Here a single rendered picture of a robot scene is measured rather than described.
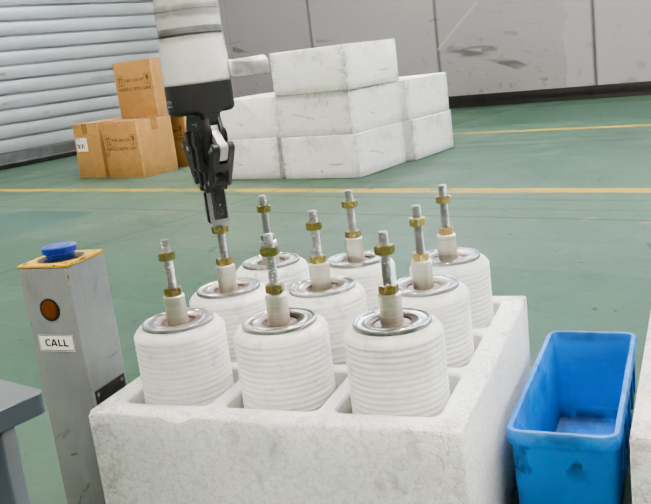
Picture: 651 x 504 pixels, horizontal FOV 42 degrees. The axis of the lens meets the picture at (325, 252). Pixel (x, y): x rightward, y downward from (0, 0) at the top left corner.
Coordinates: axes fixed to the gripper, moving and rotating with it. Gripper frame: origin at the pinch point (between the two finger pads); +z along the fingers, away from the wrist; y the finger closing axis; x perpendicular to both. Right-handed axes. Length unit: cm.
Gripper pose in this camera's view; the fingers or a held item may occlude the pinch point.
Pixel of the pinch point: (216, 206)
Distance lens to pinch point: 97.9
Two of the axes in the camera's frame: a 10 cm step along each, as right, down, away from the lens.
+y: 4.2, 1.5, -8.9
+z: 1.2, 9.7, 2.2
